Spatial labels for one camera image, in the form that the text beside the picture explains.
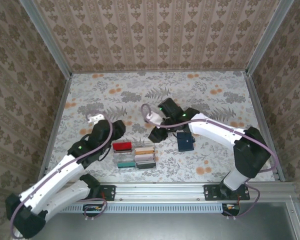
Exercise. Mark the red credit card stack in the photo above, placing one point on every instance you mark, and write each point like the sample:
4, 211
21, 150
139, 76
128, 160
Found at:
122, 146

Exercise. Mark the clear acrylic card organizer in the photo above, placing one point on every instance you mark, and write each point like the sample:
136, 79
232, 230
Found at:
123, 157

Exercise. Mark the navy leather card holder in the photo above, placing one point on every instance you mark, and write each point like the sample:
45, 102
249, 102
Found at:
185, 142

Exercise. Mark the teal credit card stack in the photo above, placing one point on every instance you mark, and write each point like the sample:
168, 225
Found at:
126, 165

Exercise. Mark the peach credit card stack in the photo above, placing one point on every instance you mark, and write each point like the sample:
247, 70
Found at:
143, 150

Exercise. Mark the white credit card stack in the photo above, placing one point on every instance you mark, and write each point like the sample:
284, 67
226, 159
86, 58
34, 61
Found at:
143, 158

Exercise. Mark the grey black credit card stack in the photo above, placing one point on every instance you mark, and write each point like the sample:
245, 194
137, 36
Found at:
146, 165

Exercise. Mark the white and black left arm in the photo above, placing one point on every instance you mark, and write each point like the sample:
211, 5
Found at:
52, 180

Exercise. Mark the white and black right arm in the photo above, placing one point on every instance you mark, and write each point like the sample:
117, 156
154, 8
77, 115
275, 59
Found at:
215, 130

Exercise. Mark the floral patterned table cover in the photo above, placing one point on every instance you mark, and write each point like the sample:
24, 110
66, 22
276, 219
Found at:
115, 85

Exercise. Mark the black connector with orange plug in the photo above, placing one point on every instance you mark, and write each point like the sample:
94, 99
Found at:
92, 208
231, 208

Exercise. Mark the grey metal sheet panel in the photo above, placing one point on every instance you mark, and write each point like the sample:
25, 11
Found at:
165, 227

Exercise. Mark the aluminium side rail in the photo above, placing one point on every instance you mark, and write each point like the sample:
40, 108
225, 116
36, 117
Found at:
263, 125
55, 127

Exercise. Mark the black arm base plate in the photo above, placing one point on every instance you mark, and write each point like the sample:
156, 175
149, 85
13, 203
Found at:
108, 192
211, 192

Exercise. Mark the aluminium front rail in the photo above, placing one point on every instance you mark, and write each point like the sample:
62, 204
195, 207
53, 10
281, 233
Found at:
160, 191

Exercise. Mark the aluminium corner post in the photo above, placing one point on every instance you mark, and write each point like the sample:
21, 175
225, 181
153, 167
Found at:
45, 37
270, 37

